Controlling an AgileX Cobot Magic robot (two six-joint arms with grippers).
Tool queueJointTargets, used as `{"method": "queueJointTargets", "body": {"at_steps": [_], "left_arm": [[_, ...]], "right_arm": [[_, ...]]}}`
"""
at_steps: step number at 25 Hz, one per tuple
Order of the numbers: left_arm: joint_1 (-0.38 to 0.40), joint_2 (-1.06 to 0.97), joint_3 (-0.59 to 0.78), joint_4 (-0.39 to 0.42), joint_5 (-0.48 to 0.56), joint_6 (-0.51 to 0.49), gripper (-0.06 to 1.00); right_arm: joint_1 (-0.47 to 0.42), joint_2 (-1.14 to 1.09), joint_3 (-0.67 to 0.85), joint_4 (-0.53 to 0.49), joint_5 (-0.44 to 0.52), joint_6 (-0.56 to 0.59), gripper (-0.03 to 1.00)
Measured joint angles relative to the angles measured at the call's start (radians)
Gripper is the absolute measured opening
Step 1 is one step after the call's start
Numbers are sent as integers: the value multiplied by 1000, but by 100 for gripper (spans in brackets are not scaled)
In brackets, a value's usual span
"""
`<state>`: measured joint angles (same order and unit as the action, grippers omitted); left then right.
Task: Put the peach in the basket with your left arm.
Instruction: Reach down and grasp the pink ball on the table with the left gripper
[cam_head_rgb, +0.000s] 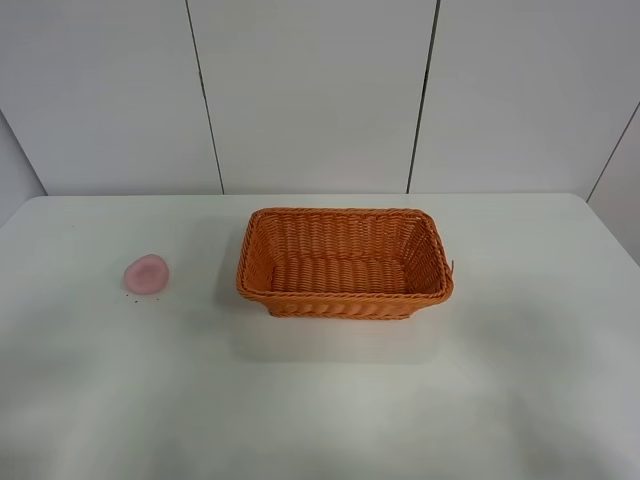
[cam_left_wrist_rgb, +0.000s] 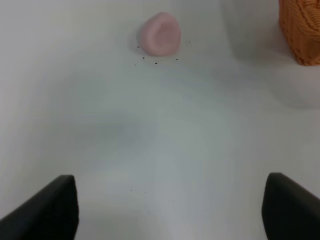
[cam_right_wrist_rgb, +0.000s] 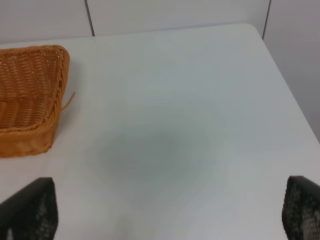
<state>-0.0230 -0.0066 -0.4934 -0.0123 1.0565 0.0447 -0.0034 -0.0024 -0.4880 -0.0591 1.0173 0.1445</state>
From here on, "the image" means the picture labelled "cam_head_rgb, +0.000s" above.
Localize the pink peach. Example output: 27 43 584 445
123 254 170 295

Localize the orange woven basket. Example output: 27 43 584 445
236 208 454 320

